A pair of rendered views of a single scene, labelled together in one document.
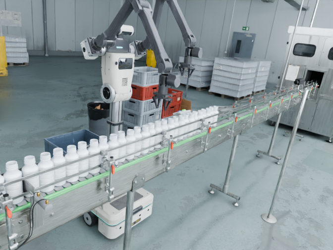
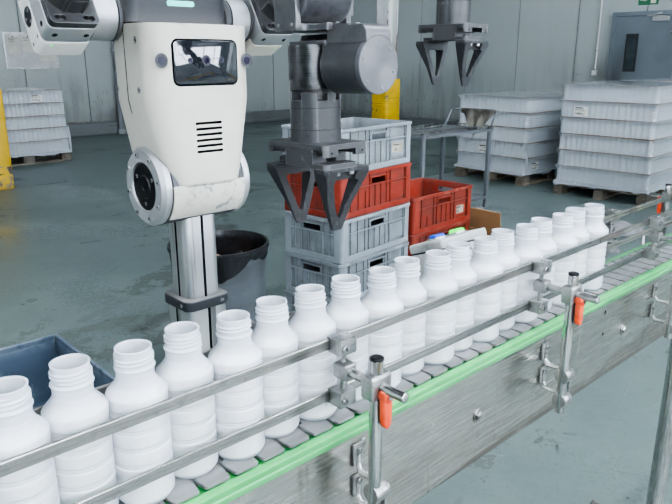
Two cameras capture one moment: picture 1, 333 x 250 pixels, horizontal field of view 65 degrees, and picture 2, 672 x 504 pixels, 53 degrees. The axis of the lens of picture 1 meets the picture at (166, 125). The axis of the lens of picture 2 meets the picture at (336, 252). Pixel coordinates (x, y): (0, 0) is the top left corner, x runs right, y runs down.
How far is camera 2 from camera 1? 80 cm
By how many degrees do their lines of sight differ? 10
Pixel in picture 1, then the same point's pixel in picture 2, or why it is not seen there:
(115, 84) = (168, 146)
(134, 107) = (318, 244)
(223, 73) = (595, 126)
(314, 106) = not seen: outside the picture
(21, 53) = (53, 130)
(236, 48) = (626, 59)
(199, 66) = (520, 116)
